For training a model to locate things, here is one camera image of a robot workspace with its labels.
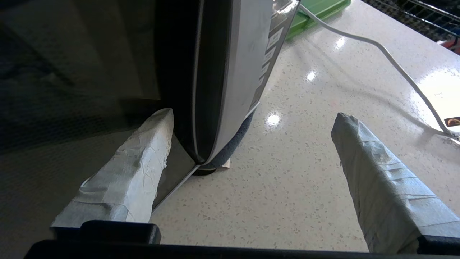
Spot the green cutting board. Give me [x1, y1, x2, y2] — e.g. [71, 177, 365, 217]
[284, 0, 352, 41]

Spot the microwave oven door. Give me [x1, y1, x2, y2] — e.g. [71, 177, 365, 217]
[0, 0, 275, 249]

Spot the black wire rack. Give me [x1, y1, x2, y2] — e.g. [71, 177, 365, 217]
[361, 0, 460, 44]

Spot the red object behind rack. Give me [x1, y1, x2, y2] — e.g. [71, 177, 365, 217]
[440, 34, 460, 55]

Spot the grey cloth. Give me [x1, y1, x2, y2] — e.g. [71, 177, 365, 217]
[194, 110, 256, 177]

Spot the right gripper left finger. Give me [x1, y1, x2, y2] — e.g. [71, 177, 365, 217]
[50, 108, 175, 231]

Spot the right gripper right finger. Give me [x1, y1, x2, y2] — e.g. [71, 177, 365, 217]
[331, 112, 460, 254]

